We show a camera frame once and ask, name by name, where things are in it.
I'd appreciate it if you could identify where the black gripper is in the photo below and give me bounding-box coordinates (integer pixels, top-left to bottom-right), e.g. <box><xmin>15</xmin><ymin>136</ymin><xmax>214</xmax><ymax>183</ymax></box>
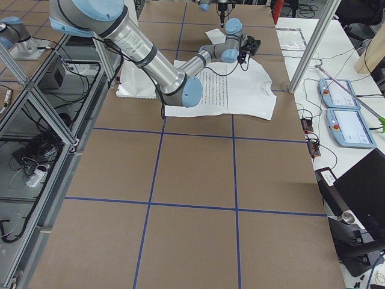
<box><xmin>239</xmin><ymin>36</ymin><xmax>260</xmax><ymax>64</ymax></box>
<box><xmin>217</xmin><ymin>0</ymin><xmax>227</xmax><ymax>28</ymax></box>

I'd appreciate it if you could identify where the blue teach pendant far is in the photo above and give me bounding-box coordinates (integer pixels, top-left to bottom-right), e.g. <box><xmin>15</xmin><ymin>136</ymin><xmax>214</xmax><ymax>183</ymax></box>
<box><xmin>318</xmin><ymin>78</ymin><xmax>361</xmax><ymax>110</ymax></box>

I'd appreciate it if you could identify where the aluminium frame structure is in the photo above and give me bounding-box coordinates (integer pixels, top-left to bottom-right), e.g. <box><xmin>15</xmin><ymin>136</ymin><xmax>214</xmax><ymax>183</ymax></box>
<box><xmin>1</xmin><ymin>36</ymin><xmax>122</xmax><ymax>288</ymax></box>

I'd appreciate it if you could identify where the blue teach pendant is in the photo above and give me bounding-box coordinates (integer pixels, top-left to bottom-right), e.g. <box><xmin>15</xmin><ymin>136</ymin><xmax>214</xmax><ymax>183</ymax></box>
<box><xmin>318</xmin><ymin>78</ymin><xmax>361</xmax><ymax>110</ymax></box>
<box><xmin>326</xmin><ymin>108</ymin><xmax>377</xmax><ymax>149</ymax></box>

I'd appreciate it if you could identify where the blue teach pendant near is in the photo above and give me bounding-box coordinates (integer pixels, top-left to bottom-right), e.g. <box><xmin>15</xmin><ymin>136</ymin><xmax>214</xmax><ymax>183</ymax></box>
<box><xmin>326</xmin><ymin>108</ymin><xmax>377</xmax><ymax>149</ymax></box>

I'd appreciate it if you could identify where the green-handled reacher grabber tool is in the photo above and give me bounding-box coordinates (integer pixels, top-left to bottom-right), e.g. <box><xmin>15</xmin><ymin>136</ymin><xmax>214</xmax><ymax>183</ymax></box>
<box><xmin>315</xmin><ymin>64</ymin><xmax>385</xmax><ymax>133</ymax></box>

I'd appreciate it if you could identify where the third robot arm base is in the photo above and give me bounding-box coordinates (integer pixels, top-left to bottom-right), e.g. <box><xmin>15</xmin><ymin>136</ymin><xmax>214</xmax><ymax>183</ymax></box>
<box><xmin>1</xmin><ymin>16</ymin><xmax>51</xmax><ymax>61</ymax></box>

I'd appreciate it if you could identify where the white long-sleeve printed shirt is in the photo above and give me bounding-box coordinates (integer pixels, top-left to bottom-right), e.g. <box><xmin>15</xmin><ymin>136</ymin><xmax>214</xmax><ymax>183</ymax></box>
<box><xmin>165</xmin><ymin>28</ymin><xmax>276</xmax><ymax>120</ymax></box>

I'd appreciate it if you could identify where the clear plastic bag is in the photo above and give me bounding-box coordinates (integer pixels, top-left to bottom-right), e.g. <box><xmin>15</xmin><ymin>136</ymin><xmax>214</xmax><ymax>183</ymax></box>
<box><xmin>276</xmin><ymin>28</ymin><xmax>307</xmax><ymax>51</ymax></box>

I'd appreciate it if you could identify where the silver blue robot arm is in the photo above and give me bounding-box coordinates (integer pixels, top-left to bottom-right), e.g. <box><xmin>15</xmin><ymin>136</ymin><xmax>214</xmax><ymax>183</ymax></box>
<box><xmin>49</xmin><ymin>0</ymin><xmax>261</xmax><ymax>107</ymax></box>
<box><xmin>193</xmin><ymin>0</ymin><xmax>229</xmax><ymax>28</ymax></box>

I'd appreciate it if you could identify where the aluminium frame post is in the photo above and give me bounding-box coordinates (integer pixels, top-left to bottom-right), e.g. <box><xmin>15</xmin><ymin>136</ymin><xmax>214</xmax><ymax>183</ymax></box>
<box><xmin>288</xmin><ymin>0</ymin><xmax>341</xmax><ymax>94</ymax></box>

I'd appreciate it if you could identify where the black laptop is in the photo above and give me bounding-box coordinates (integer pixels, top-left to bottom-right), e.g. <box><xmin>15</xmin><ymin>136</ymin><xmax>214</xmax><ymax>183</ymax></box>
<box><xmin>315</xmin><ymin>148</ymin><xmax>384</xmax><ymax>239</ymax></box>

